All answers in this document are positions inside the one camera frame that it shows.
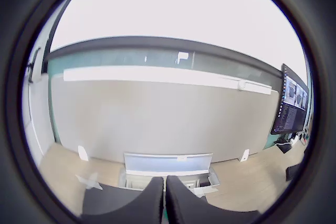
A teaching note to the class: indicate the dark grey mat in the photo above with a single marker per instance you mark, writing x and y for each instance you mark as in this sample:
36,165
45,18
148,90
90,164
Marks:
110,197

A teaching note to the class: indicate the small white label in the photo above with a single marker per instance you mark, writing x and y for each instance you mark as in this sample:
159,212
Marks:
181,158

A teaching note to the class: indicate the white masking tape piece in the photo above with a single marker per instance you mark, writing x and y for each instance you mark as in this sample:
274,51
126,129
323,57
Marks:
90,180

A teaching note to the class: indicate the grey partition panel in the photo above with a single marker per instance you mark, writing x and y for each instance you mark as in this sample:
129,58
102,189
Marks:
157,119

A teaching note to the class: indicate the black monitor stand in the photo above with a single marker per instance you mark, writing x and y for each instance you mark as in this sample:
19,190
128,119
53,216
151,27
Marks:
284,148

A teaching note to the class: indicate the small white box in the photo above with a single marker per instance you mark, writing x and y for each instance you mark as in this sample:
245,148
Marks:
242,84

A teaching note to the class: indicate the black computer monitor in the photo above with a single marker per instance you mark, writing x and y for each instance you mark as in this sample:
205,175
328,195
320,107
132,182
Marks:
291,119

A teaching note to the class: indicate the white paper sheet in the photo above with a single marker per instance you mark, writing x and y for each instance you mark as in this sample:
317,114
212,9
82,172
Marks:
183,56

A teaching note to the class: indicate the small white bracket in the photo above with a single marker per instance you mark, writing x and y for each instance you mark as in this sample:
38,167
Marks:
83,153
245,155

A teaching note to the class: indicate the white partition rail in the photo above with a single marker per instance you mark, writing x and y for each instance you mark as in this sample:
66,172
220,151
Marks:
157,75

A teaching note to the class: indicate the green partition frame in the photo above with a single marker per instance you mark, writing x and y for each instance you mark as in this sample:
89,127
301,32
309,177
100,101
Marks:
55,90

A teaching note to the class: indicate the dark glass partition frame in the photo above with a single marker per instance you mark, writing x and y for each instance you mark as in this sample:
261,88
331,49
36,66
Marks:
131,41

